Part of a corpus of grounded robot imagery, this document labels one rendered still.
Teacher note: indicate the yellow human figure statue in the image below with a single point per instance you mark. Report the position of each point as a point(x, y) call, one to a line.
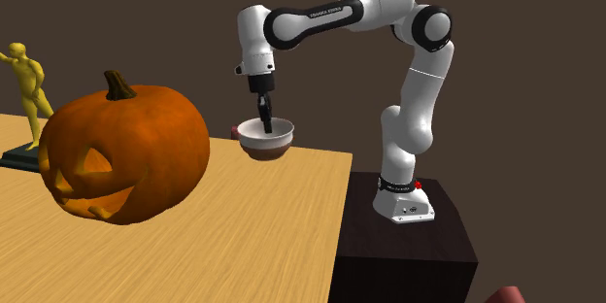
point(29, 89)

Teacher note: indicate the white and brown bowl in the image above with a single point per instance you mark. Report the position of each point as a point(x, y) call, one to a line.
point(265, 143)

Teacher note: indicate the orange carved pumpkin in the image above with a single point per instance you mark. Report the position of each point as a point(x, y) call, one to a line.
point(128, 150)

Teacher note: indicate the reddish brown rounded object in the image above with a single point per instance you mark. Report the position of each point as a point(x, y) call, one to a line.
point(506, 296)

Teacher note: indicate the small dark red object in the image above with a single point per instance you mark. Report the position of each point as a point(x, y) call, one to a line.
point(234, 132)

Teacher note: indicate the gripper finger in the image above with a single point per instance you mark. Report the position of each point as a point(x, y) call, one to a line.
point(266, 115)

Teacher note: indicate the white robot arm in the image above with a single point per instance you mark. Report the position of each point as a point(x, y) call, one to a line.
point(416, 117)

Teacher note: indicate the dark robot stand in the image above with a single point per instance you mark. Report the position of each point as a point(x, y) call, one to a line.
point(402, 250)

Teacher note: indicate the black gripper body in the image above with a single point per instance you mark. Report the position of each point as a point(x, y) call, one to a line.
point(261, 83)

